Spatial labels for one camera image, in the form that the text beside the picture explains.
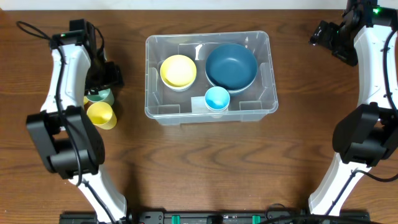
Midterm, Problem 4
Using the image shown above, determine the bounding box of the light blue cup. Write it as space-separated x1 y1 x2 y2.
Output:
205 86 231 111

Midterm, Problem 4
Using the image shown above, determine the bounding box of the clear plastic storage container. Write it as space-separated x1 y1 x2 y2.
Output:
144 30 279 125

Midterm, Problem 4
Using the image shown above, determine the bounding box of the yellow small bowl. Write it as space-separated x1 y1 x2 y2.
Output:
160 55 197 86

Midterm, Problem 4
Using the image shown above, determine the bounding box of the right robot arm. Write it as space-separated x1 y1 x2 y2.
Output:
308 0 397 217

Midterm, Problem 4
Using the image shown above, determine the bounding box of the white small bowl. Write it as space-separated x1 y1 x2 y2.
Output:
162 79 195 91

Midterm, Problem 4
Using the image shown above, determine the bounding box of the yellow cup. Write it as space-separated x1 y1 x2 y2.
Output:
86 102 117 130
83 96 88 105

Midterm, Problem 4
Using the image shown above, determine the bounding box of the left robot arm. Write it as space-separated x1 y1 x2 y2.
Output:
16 19 133 223

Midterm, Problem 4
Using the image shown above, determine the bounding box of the pink cup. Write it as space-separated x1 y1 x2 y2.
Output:
211 111 224 119

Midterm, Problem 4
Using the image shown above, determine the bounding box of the green cup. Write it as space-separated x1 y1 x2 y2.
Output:
86 88 114 106

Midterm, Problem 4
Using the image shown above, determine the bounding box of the light grey small bowl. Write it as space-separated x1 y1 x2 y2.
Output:
167 86 190 92

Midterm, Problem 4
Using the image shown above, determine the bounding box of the beige large bowl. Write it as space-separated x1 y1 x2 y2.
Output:
205 72 256 95

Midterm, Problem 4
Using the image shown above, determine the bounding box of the dark blue bowl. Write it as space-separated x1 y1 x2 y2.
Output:
205 84 252 96
205 44 258 75

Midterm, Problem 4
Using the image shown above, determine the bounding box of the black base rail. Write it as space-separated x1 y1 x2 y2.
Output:
58 210 371 224

